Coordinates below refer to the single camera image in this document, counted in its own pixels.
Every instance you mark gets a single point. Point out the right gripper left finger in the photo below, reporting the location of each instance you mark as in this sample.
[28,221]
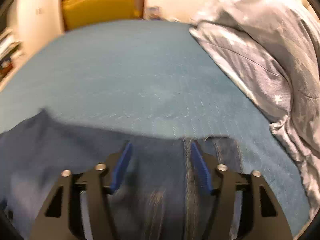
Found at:
[60,215]

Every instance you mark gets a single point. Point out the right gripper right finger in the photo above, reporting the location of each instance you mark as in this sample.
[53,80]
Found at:
[261,215]

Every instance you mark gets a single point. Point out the dark blue denim jeans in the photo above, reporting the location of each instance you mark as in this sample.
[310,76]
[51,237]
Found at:
[159,197]

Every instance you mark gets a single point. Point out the blue quilted bed cover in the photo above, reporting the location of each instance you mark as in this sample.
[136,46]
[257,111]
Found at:
[152,79]

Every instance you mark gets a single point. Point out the grey star pattern duvet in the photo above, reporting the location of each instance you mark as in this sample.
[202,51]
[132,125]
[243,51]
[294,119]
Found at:
[270,50]

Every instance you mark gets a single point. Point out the yellow leather armchair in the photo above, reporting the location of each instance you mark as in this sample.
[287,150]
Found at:
[80,13]

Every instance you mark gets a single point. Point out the small picture box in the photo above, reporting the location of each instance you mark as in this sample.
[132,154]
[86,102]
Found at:
[153,13]

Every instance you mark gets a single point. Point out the cream wall cabinet unit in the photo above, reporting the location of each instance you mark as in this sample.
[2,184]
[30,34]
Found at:
[34,23]

